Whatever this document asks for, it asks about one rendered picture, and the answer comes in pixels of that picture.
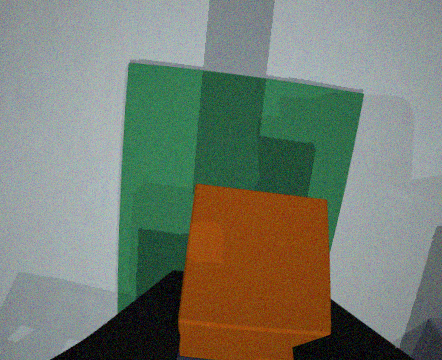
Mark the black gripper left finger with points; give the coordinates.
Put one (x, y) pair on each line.
(145, 330)

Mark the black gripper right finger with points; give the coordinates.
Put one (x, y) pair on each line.
(350, 340)

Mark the orange block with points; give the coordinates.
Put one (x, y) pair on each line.
(257, 275)

